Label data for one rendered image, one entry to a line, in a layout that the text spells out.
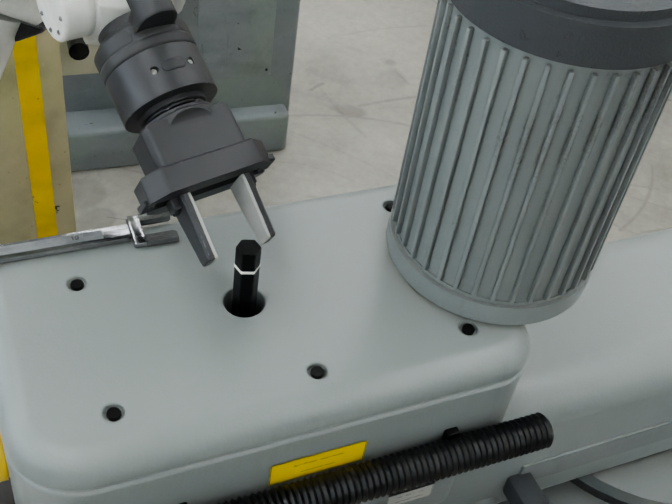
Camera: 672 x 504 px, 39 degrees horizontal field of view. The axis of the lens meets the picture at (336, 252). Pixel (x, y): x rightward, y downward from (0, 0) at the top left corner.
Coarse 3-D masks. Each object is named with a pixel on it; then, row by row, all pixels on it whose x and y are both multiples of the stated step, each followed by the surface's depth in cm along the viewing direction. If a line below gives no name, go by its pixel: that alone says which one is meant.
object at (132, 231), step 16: (128, 224) 89; (144, 224) 90; (32, 240) 86; (48, 240) 86; (64, 240) 86; (80, 240) 86; (96, 240) 87; (112, 240) 87; (128, 240) 88; (144, 240) 87; (160, 240) 88; (176, 240) 89; (0, 256) 84; (16, 256) 84; (32, 256) 85
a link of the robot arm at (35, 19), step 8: (0, 0) 101; (8, 0) 101; (16, 0) 102; (24, 0) 102; (32, 0) 102; (0, 8) 102; (8, 8) 102; (16, 8) 102; (24, 8) 103; (32, 8) 103; (16, 16) 104; (24, 16) 104; (32, 16) 104; (40, 16) 104; (32, 24) 107; (40, 24) 106
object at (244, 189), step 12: (240, 180) 83; (252, 180) 82; (240, 192) 83; (252, 192) 82; (240, 204) 84; (252, 204) 82; (252, 216) 83; (264, 216) 82; (252, 228) 84; (264, 228) 82; (264, 240) 83
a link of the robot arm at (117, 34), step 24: (48, 0) 81; (72, 0) 79; (96, 0) 80; (120, 0) 81; (144, 0) 78; (168, 0) 79; (48, 24) 83; (72, 24) 80; (96, 24) 82; (120, 24) 81; (144, 24) 79; (168, 24) 81; (120, 48) 80; (144, 48) 79
